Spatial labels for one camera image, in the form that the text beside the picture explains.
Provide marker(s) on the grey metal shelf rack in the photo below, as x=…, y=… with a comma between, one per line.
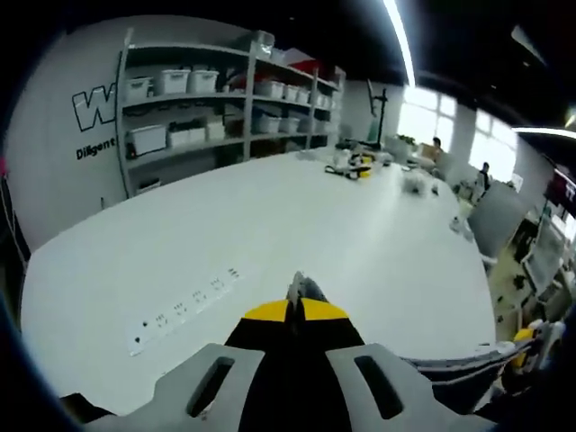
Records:
x=249, y=112

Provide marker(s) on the yellow and black tools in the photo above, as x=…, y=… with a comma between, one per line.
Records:
x=360, y=168

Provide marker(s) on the pink hanging tag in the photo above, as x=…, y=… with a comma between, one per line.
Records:
x=3, y=166

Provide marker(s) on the brown cardboard box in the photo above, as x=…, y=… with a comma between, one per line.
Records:
x=428, y=151

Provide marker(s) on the row of white storage bins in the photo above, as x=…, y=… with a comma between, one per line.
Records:
x=173, y=81

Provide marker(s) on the white table socket strip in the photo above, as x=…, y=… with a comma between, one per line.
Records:
x=180, y=310

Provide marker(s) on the black monitor stand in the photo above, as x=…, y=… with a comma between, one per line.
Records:
x=382, y=112

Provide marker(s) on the clear plastic container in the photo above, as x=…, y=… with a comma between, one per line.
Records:
x=414, y=184

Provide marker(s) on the green potted plant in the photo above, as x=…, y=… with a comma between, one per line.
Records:
x=407, y=140

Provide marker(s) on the wall logo lettering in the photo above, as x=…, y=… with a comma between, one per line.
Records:
x=92, y=108

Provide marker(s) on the ceiling light strip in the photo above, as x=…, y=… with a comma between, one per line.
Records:
x=544, y=133
x=402, y=40

